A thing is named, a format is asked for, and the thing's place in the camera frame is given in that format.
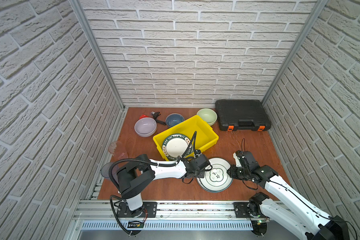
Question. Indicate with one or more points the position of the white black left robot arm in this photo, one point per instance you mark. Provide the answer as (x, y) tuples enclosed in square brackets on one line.
[(136, 174)]

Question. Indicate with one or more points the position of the clear pink plastic cup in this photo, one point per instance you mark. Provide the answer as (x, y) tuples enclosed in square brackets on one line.
[(118, 151)]

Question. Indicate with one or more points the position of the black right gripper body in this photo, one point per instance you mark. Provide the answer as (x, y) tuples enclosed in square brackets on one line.
[(238, 173)]

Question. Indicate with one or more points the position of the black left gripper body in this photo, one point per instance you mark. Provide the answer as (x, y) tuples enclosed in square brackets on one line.
[(200, 172)]

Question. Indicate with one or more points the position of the black plastic tool case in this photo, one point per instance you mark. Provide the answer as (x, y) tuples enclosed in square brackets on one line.
[(236, 115)]

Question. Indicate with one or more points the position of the white plate teal quatrefoil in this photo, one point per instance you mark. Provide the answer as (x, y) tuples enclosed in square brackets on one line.
[(217, 179)]

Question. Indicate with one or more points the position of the lavender ceramic bowl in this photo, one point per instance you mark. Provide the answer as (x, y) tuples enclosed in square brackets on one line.
[(145, 127)]

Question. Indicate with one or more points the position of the dark blue glazed bowl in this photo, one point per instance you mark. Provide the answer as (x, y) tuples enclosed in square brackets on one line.
[(174, 119)]

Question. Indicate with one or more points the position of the pale green ceramic bowl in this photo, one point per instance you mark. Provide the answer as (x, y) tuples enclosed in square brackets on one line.
[(208, 115)]

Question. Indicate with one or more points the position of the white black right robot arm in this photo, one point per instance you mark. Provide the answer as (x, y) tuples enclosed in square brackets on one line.
[(299, 216)]

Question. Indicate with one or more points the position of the red small object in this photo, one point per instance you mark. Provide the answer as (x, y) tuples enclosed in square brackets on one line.
[(143, 116)]

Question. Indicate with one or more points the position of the yellow plastic bin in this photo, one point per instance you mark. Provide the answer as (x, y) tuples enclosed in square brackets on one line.
[(205, 139)]

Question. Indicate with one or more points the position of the black handled tool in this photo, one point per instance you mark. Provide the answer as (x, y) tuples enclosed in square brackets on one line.
[(155, 116)]

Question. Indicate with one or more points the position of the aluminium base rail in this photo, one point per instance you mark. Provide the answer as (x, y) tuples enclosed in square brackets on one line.
[(169, 216)]

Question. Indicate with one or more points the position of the green rimmed white plate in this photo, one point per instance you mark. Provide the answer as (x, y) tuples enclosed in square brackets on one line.
[(176, 145)]

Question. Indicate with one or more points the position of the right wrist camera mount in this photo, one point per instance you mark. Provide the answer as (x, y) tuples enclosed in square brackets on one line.
[(243, 158)]

